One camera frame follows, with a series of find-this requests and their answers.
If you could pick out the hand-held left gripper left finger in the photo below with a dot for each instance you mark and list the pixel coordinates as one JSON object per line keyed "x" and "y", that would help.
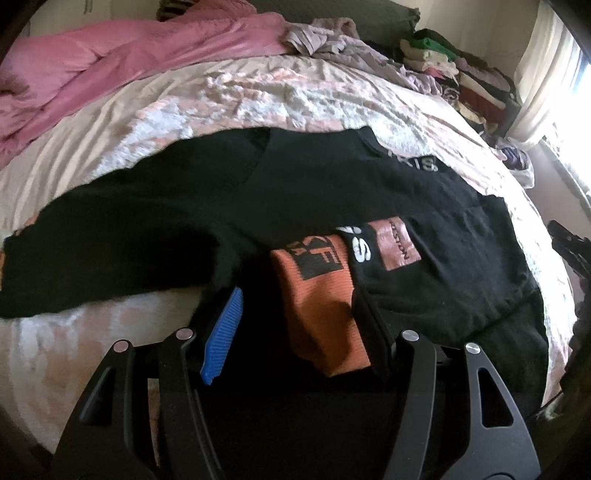
{"x": 224, "y": 332}

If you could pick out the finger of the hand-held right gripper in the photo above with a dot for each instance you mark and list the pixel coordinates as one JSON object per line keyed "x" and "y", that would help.
{"x": 570, "y": 249}

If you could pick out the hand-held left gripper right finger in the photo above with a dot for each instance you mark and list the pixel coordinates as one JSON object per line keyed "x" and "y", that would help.
{"x": 376, "y": 341}

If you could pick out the black garment with orange patches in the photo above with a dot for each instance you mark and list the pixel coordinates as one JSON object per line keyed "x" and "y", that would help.
{"x": 184, "y": 221}

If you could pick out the stack of folded clothes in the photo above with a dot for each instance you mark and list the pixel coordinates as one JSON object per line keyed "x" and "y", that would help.
{"x": 461, "y": 69}

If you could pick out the white plastic bag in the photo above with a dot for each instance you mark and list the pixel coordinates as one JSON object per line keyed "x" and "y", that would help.
{"x": 519, "y": 161}

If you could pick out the white curtain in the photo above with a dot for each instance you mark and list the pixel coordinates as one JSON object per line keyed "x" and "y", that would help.
{"x": 540, "y": 69}

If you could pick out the pink and white printed bedspread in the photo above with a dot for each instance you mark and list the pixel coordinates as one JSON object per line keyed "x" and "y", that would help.
{"x": 277, "y": 92}

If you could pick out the pink blanket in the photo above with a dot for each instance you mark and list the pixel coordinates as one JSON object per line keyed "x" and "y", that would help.
{"x": 92, "y": 64}

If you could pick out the crumpled lilac cloth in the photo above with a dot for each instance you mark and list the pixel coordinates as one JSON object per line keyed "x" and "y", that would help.
{"x": 332, "y": 41}

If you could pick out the striped cloth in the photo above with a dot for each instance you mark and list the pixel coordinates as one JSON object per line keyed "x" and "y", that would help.
{"x": 168, "y": 8}

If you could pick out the dark green pillow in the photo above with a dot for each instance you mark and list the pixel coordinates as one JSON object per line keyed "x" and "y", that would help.
{"x": 332, "y": 9}

